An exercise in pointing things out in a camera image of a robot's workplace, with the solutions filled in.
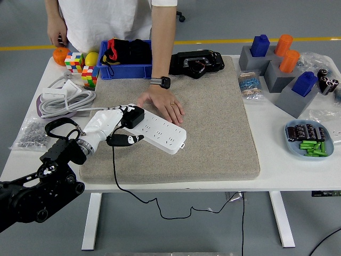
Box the light blue tray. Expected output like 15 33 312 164
284 119 335 161

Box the person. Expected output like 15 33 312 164
59 0 178 53

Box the white coiled power cable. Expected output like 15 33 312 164
39 70 119 119

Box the person's left hand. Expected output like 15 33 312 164
137 87 185 125

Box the small multicolour puzzle cube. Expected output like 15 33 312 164
80 65 100 87

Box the person's right hand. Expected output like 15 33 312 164
47 17 69 48

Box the yellow lemon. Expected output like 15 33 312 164
84 52 100 67

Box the thin black floor cable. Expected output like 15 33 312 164
241 191 246 256

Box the large multicolour puzzle cube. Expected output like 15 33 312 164
64 52 85 74

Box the clear bag of metal nuts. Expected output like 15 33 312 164
10 117 51 153

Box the blue peg block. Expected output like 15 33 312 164
250 34 271 58
291 71 319 97

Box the black table control box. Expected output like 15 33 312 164
311 190 341 197

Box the blue plastic bin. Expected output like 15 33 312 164
96 39 153 80

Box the orange cylinder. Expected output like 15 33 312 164
279 50 301 74
274 34 294 57

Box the black red yellow cloth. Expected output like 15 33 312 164
99 37 152 76

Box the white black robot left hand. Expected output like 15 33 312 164
83 104 145 150

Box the black printed capacitor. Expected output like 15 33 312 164
305 124 317 140
295 125 307 141
314 127 327 142
287 127 298 143

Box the white table leg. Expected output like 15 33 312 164
269 191 296 248
81 192 103 251

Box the curved black floor cable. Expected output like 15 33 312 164
308 228 341 256

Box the silver under-table bracket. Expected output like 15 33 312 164
225 191 243 202

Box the orange fruit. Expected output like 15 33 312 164
52 47 71 66

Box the grey stepped block holder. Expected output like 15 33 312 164
238 45 320 119

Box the grey-brown mat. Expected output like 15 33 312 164
79 55 261 185

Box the white rectangular box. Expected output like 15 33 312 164
42 87 67 102

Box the clear bag of resistors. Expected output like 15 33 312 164
237 69 266 103

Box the black wrist watch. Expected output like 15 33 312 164
149 76 172 90

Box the white power strip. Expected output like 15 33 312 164
130 106 188 155

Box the crumpled clear plastic bag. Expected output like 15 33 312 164
308 109 341 146

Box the black electronic device housing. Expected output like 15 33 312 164
169 50 225 79

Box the black plug with cord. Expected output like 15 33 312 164
111 106 240 220

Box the white square wall plate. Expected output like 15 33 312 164
63 79 85 94

